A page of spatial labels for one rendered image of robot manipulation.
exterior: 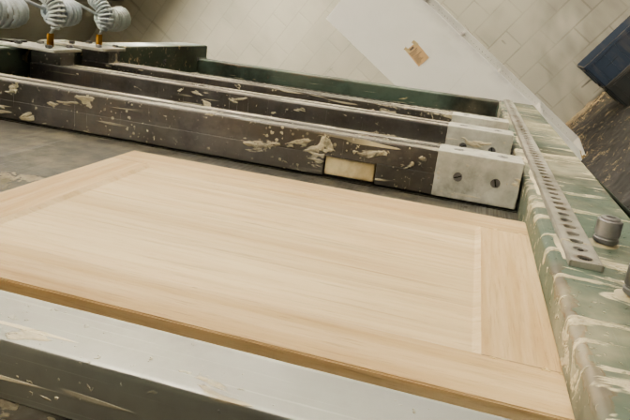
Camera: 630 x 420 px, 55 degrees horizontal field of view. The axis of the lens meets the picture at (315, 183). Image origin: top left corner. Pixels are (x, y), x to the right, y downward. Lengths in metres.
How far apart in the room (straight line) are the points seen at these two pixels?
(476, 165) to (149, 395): 0.68
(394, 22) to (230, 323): 4.24
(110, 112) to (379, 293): 0.69
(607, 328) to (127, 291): 0.36
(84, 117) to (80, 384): 0.80
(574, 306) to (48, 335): 0.37
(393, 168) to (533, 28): 5.04
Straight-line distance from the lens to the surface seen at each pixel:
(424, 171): 0.94
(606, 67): 4.93
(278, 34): 6.39
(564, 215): 0.77
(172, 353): 0.38
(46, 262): 0.55
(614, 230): 0.68
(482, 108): 2.14
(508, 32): 5.93
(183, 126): 1.04
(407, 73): 4.62
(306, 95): 1.45
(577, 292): 0.54
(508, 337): 0.51
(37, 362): 0.39
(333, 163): 0.96
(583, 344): 0.46
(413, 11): 4.59
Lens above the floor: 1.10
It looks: 2 degrees up
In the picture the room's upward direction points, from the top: 46 degrees counter-clockwise
